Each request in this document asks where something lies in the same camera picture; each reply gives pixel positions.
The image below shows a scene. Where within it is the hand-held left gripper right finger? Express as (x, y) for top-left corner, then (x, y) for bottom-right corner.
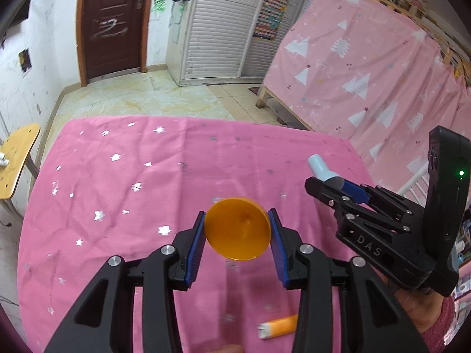
(267, 208), (431, 353)

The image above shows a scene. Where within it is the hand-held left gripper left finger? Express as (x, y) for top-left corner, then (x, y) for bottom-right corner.
(43, 211), (207, 353)

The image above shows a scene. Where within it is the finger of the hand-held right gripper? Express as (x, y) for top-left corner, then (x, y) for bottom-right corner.
(305, 176), (413, 234)
(342, 182), (425, 227)

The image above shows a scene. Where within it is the white tube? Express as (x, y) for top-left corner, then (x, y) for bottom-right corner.
(308, 154), (344, 192)

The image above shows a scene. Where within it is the orange funnel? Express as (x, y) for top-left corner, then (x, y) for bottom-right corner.
(204, 198), (273, 262)

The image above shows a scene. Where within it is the person's right forearm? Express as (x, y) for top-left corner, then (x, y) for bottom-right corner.
(421, 296), (459, 350)

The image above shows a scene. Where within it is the person's right hand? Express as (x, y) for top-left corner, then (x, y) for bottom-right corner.
(379, 272), (447, 335)

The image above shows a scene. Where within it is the cluttered shelf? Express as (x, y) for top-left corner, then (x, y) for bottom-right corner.
(451, 209), (471, 302)

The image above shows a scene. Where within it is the white metal chair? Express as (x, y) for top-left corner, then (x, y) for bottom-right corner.
(397, 164), (430, 208)

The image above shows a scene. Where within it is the orange tube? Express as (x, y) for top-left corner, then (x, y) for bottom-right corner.
(258, 314), (299, 339)

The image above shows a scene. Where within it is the pink star print tablecloth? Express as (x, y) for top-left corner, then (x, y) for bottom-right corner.
(18, 116), (376, 353)

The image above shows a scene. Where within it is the pink tree print curtain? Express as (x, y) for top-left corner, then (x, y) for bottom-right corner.
(263, 0), (471, 207)

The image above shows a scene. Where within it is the white slatted wardrobe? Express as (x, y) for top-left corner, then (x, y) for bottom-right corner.
(165, 0), (326, 87)

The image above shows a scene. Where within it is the wooden chair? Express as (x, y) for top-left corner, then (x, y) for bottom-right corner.
(0, 123), (41, 225)

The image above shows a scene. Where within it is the dark brown door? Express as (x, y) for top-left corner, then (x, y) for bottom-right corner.
(77, 0), (152, 87)

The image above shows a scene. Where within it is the colourful wall poster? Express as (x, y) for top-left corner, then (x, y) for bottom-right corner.
(253, 0), (291, 41)

